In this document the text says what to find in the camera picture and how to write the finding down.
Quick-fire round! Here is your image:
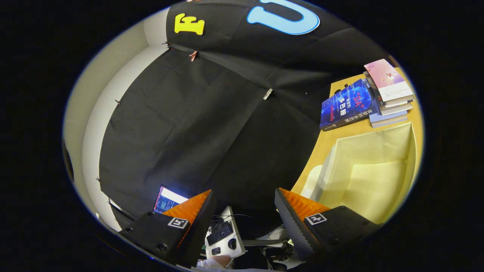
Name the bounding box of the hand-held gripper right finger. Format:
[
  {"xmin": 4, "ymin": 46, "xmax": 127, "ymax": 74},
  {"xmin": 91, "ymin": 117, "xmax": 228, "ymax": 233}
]
[{"xmin": 275, "ymin": 187, "xmax": 382, "ymax": 262}]

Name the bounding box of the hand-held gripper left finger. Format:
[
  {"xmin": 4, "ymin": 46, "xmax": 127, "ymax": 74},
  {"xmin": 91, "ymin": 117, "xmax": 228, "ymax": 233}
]
[{"xmin": 118, "ymin": 189, "xmax": 217, "ymax": 268}]

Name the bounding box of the cream fabric storage box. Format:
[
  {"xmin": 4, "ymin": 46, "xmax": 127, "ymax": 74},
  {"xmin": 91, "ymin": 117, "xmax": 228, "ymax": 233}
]
[{"xmin": 301, "ymin": 122, "xmax": 418, "ymax": 225}]

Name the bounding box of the black keyboard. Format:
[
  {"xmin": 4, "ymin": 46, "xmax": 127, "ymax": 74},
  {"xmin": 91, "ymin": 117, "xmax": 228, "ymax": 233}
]
[{"xmin": 206, "ymin": 221, "xmax": 234, "ymax": 246}]

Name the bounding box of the white side desk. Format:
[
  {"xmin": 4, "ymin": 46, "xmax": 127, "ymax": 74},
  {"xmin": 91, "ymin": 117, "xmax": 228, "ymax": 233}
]
[{"xmin": 204, "ymin": 206, "xmax": 246, "ymax": 260}]

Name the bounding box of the lit computer monitor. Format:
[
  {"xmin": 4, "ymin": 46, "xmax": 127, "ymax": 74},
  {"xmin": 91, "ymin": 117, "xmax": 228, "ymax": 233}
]
[{"xmin": 152, "ymin": 185, "xmax": 189, "ymax": 214}]

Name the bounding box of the black backdrop cloth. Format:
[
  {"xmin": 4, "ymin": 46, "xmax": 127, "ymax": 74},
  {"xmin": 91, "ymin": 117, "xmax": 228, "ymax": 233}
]
[{"xmin": 99, "ymin": 0, "xmax": 390, "ymax": 231}]

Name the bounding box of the dark blue book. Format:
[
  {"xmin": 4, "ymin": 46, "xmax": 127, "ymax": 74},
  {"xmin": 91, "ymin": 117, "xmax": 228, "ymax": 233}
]
[{"xmin": 320, "ymin": 78, "xmax": 379, "ymax": 131}]

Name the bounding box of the pale blue book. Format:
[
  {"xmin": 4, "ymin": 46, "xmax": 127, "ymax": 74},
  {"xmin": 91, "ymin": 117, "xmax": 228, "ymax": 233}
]
[{"xmin": 369, "ymin": 111, "xmax": 408, "ymax": 128}]

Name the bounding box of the dark cover book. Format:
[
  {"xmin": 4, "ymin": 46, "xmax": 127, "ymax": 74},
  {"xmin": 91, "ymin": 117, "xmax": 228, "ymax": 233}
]
[{"xmin": 363, "ymin": 71, "xmax": 413, "ymax": 116}]

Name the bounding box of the pink cover book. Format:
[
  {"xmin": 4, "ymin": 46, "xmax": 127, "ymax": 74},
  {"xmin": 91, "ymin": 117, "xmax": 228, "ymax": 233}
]
[{"xmin": 364, "ymin": 59, "xmax": 415, "ymax": 107}]

